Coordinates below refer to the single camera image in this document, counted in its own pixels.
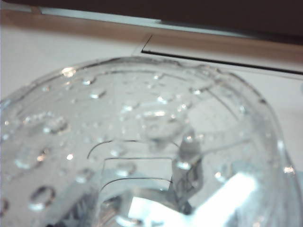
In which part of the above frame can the clear plastic cup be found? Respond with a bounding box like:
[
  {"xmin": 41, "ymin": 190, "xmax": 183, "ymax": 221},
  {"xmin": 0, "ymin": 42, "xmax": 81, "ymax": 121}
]
[{"xmin": 0, "ymin": 56, "xmax": 303, "ymax": 227}]

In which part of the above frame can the desk cable cover flap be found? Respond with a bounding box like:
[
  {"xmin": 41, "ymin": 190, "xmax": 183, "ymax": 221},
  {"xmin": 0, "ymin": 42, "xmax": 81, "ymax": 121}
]
[{"xmin": 141, "ymin": 35, "xmax": 303, "ymax": 75}]

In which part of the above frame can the wide brown desk partition panel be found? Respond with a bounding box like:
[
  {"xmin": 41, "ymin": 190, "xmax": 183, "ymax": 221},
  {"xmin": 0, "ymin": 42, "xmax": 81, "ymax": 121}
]
[{"xmin": 0, "ymin": 0, "xmax": 303, "ymax": 43}]

